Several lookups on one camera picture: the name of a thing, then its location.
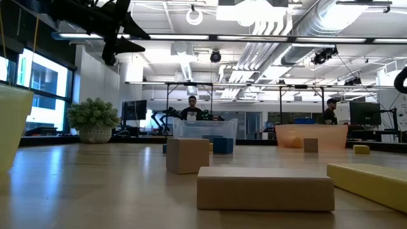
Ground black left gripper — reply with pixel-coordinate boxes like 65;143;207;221
90;0;151;54

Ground large natural wood cube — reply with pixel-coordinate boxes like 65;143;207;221
165;137;210;175

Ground long natural wood block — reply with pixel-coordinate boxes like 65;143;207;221
197;167;335;212

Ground small yellow block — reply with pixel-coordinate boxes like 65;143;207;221
353;144;371;155

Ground white LED light bar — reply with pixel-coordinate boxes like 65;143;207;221
149;34;210;40
295;38;366;43
373;38;407;44
52;31;131;39
217;35;289;41

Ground black computer monitor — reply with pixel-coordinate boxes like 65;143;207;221
349;101;382;126
121;99;148;128

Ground artificial green potted plant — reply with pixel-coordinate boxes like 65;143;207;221
66;97;121;144

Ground person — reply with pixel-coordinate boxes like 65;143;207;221
323;97;338;125
180;95;204;121

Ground clear plastic bin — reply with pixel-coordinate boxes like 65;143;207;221
172;118;238;144

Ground yellow plastic bin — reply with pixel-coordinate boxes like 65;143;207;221
0;83;34;172

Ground small natural wood cube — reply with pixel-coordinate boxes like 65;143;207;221
303;137;319;153

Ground orange plastic bin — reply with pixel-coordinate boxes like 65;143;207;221
275;124;348;152

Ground long yellow block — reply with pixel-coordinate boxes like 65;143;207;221
326;163;407;214

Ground white ring light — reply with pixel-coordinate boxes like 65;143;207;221
186;8;204;26

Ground black background rig frame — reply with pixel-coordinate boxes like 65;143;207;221
165;81;214;137
279;84;326;125

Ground black overhead frame beam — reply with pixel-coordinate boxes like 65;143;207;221
52;31;407;45

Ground yellow cable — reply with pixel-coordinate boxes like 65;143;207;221
0;0;41;92

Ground black aluminium table frame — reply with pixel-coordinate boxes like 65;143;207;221
18;135;407;152

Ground black camera on mount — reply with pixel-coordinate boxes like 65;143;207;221
311;46;338;66

